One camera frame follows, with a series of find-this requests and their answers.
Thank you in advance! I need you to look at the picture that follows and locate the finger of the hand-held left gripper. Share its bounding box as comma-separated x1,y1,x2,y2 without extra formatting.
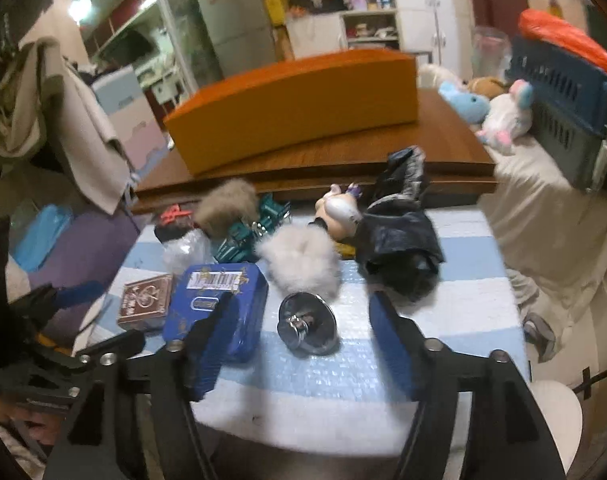
74,331,145,368
14,281,104,321

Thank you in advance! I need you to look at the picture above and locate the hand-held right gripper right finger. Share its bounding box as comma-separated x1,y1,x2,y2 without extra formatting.
368,290,569,480

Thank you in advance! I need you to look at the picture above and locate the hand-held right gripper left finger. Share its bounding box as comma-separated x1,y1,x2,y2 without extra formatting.
44,290,244,480

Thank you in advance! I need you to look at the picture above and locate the brown card box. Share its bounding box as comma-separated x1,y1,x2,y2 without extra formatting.
116,274,175,332

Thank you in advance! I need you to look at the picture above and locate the blue tin box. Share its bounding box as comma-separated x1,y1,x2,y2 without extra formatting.
162,262,270,363

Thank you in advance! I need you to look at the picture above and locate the clear plastic bag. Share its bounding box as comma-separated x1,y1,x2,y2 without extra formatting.
162,230,214,271

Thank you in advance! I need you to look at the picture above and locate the bunch of green binder clips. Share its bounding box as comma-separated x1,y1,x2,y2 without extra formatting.
214,192,292,263

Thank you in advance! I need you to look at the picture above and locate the white fur pompom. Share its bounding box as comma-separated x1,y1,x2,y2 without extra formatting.
256,225,341,293

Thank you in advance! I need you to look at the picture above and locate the white figurine keychain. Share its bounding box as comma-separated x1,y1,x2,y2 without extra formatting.
308,182,367,256

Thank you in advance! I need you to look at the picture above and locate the brown fur pompom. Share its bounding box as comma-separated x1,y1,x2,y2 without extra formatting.
194,178,259,238

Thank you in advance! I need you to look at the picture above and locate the orange curved board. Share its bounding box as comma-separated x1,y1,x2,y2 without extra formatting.
164,49,418,177

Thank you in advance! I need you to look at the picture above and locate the brown wooden desktop board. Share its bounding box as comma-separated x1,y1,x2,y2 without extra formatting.
131,87,499,215

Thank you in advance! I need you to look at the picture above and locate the person's left hand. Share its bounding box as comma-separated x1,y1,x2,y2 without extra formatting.
0,402,62,448

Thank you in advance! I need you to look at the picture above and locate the purple cushion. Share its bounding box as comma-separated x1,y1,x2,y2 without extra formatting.
14,210,144,321

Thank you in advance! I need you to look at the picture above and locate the blue white striped foam mat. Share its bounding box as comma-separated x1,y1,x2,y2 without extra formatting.
91,207,529,448

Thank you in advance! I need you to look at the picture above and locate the light blue plastic bag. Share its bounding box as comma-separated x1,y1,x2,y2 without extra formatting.
14,204,74,273

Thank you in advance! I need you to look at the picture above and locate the grey slipper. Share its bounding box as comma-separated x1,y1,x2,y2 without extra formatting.
523,312,557,361

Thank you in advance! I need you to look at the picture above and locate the beige cloth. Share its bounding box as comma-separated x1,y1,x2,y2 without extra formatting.
0,37,134,213

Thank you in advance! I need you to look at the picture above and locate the white round stool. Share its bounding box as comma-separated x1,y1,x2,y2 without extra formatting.
531,380,584,471

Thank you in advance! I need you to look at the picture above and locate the pastel plastic drawer unit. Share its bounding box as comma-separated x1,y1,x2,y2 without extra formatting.
91,65,172,176

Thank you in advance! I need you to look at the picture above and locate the cream bed sheet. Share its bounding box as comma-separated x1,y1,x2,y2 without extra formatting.
478,135,607,361

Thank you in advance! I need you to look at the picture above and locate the blue plush toy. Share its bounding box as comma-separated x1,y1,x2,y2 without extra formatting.
438,80,491,123

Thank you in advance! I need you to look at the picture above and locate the white unicorn plush toy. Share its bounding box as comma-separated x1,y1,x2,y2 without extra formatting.
476,80,534,147

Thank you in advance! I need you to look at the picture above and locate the brown plush toy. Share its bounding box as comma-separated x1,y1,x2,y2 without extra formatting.
466,76,509,101

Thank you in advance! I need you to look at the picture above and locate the blue pet carrier crate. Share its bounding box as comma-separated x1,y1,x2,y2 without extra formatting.
506,35,607,191

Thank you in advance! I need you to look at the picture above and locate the grey refrigerator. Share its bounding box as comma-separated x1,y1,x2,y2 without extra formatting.
194,0,277,78

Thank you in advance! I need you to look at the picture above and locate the clear plastic jar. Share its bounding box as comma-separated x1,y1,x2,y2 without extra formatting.
472,25,513,78

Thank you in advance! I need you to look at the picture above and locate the white shelf unit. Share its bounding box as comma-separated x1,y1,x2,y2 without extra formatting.
286,10,399,58

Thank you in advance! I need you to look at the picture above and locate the white cabinet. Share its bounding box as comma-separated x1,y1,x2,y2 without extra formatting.
387,0,474,81

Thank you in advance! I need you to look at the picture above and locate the yellow box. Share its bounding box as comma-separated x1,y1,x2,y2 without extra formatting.
264,0,287,26

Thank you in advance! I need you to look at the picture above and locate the orange plastic bag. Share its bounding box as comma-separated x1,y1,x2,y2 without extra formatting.
518,8,607,78

